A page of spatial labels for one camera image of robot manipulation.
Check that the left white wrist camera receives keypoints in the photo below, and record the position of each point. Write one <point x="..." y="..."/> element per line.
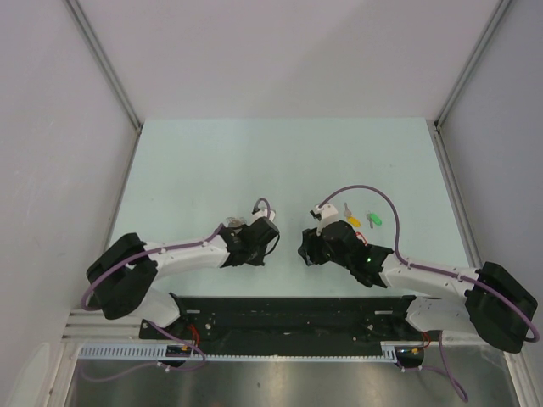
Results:
<point x="263" y="213"/>

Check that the aluminium frame post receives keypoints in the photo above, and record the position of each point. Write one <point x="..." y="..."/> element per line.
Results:
<point x="89" y="35"/>
<point x="484" y="40"/>

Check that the silver red keyring holder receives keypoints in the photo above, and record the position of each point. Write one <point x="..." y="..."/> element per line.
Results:
<point x="236" y="222"/>

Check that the key with green tag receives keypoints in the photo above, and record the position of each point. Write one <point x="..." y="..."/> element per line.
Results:
<point x="373" y="219"/>

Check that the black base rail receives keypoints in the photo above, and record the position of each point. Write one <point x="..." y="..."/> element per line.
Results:
<point x="301" y="345"/>

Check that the left aluminium frame post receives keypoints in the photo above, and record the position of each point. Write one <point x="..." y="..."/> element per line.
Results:
<point x="89" y="35"/>

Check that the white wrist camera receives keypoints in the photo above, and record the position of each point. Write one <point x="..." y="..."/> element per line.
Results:
<point x="263" y="213"/>
<point x="325" y="215"/>

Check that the right aluminium frame post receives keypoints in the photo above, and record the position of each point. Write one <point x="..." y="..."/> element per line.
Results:
<point x="484" y="40"/>

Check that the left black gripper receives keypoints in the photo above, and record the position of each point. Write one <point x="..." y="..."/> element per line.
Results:
<point x="258" y="260"/>

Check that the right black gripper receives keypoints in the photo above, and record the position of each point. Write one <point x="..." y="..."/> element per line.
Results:
<point x="311" y="241"/>

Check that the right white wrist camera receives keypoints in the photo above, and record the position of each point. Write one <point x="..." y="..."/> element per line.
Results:
<point x="325" y="215"/>

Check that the key with red tag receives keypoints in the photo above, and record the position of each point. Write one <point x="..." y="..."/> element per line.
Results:
<point x="361" y="237"/>

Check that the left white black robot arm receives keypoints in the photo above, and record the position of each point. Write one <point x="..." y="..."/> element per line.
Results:
<point x="121" y="279"/>

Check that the key with yellow tag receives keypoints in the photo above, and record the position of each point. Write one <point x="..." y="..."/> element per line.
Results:
<point x="350" y="218"/>

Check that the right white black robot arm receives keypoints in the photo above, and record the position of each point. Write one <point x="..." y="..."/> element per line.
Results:
<point x="488" y="301"/>

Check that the aluminium extrusion crossbar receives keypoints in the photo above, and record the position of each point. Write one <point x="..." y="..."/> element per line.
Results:
<point x="102" y="324"/>

